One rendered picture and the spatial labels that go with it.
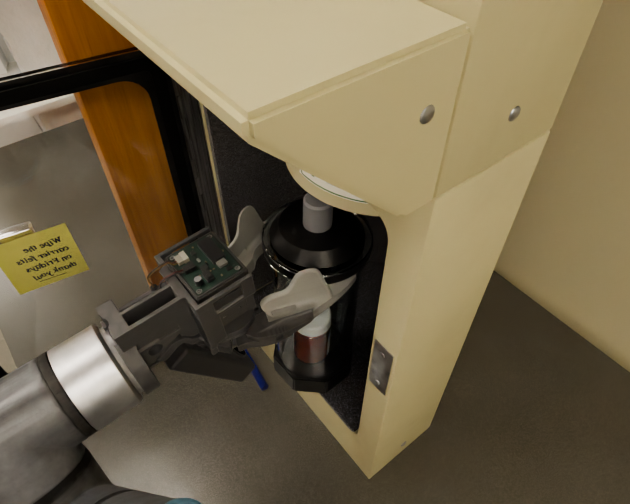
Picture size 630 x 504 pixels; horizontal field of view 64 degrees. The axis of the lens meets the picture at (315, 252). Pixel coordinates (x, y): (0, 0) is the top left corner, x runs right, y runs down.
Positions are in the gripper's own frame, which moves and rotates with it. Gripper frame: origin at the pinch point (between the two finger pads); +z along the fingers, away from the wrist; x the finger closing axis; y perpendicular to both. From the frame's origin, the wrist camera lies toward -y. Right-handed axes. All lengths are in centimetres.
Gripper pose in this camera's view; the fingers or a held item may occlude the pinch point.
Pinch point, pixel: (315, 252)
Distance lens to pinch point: 50.5
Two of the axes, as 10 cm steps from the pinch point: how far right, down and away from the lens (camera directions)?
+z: 7.8, -5.1, 3.6
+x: -6.2, -5.8, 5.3
